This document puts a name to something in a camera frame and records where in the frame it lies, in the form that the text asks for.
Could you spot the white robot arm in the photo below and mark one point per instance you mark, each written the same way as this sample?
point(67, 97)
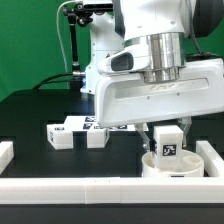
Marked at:
point(159, 23)

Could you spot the white marker base plate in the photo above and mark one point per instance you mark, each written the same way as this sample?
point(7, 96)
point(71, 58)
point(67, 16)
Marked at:
point(84, 123)

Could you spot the white round stool seat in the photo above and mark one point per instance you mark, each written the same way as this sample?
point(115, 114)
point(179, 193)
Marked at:
point(188, 165)

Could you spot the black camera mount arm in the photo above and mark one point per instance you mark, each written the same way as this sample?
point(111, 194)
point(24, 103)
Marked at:
point(77, 16)

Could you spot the camera on mount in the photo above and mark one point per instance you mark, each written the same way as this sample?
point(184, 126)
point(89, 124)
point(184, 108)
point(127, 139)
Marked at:
point(98, 4)

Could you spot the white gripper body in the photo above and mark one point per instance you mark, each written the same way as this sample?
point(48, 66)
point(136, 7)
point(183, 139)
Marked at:
point(143, 84)

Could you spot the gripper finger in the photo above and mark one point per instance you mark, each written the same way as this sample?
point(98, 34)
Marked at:
point(185, 125)
point(144, 136)

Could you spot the white U-shaped fence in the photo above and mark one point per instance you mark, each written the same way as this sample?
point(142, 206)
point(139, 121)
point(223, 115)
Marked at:
point(209, 189)

